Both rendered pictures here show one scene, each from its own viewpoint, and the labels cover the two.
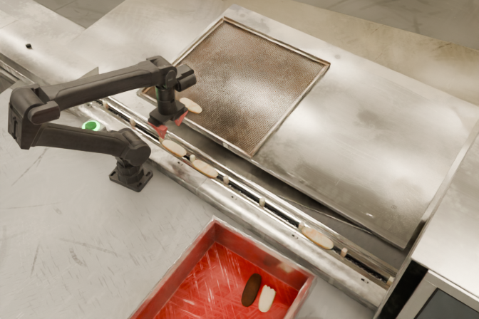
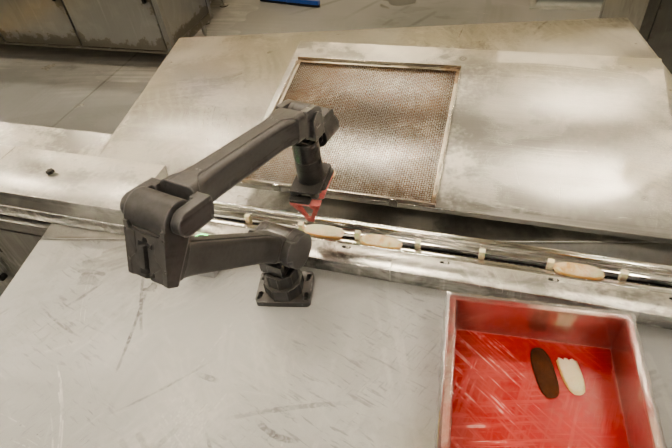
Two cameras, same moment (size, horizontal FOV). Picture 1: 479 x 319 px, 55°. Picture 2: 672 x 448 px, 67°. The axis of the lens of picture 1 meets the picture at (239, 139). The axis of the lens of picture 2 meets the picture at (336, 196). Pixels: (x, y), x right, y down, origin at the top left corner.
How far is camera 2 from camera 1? 52 cm
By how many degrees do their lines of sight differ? 11
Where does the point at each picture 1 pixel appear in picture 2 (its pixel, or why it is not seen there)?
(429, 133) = (623, 103)
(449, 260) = not seen: outside the picture
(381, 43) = (477, 42)
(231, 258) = (489, 342)
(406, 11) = not seen: hidden behind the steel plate
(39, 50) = (69, 172)
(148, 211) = (338, 325)
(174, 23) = (224, 93)
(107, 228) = (295, 372)
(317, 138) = (500, 153)
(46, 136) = (194, 256)
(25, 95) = (152, 197)
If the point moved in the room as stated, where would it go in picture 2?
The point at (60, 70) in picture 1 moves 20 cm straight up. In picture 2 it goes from (114, 186) to (80, 121)
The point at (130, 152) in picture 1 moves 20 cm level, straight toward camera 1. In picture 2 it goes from (292, 250) to (359, 314)
